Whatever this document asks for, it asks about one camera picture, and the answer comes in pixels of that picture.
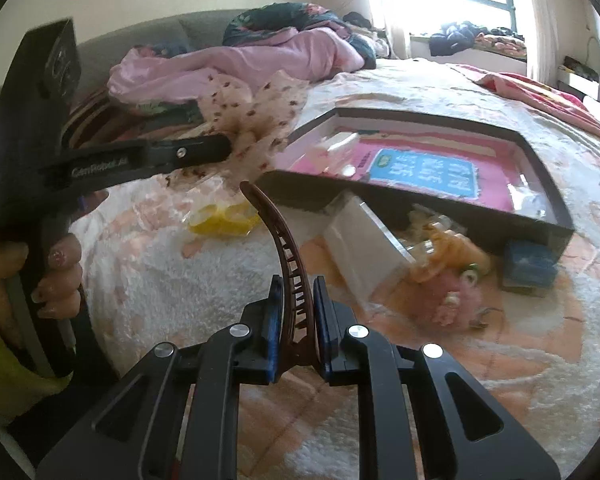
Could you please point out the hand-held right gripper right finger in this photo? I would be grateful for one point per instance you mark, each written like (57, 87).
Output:
(326, 320)

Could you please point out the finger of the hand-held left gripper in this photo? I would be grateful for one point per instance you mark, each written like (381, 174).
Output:
(180, 152)

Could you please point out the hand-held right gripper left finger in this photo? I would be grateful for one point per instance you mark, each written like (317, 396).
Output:
(272, 320)

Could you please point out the yellow bangles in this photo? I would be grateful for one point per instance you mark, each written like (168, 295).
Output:
(220, 220)

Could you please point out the brown hair claw clip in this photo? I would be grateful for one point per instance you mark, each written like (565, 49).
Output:
(285, 240)

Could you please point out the clear packet with white card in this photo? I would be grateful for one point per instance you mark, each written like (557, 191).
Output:
(365, 240)

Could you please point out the clear floral print bag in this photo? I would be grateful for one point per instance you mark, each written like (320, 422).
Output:
(260, 105)

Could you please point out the orange hair clip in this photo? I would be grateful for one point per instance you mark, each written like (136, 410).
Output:
(450, 250)

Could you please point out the pink cardboard box tray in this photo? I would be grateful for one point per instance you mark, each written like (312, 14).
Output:
(430, 210)

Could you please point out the person's left hand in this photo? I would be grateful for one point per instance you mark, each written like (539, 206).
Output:
(60, 270)

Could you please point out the striped pillow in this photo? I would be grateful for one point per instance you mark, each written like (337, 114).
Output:
(110, 120)

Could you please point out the grey headboard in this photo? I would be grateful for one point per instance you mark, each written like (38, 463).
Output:
(130, 40)

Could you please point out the cream peach plush blanket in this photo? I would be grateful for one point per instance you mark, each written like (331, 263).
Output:
(155, 280)

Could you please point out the pink quilt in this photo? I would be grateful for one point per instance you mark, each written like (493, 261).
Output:
(260, 57)

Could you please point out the dark floral quilt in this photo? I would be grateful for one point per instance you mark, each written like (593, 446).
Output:
(280, 17)

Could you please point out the small blue box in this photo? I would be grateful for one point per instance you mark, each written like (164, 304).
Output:
(530, 265)

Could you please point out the white curtain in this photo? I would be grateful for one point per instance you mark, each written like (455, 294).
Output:
(397, 35)

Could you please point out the dark clothes on windowsill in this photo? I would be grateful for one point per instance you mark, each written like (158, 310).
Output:
(460, 37)

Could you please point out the red pink blanket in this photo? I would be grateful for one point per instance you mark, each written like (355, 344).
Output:
(540, 95)

